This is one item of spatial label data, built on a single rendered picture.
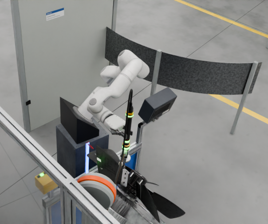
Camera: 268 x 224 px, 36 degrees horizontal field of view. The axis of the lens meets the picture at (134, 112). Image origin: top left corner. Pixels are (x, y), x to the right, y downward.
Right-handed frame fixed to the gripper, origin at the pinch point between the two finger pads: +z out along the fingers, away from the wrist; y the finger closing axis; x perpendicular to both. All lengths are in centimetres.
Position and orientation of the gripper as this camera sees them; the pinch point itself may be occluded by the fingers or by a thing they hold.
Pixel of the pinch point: (127, 133)
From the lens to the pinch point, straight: 233.3
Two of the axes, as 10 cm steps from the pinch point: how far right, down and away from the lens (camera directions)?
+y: -7.2, 4.0, -5.7
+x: 0.9, -7.6, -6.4
